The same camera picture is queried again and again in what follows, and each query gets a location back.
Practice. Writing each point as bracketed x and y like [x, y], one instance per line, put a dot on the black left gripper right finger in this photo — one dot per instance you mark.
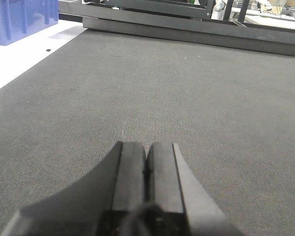
[177, 203]

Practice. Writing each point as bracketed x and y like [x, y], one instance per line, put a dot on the white background table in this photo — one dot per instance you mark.
[286, 19]

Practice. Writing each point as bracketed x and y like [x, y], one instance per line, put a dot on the blue plastic crate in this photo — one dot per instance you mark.
[22, 18]

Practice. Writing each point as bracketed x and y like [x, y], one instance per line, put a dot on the black metal frame rack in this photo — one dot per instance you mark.
[210, 22]

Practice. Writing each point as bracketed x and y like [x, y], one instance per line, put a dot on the black fabric table mat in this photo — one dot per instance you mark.
[232, 112]

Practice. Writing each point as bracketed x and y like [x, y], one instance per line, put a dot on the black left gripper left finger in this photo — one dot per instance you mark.
[113, 188]

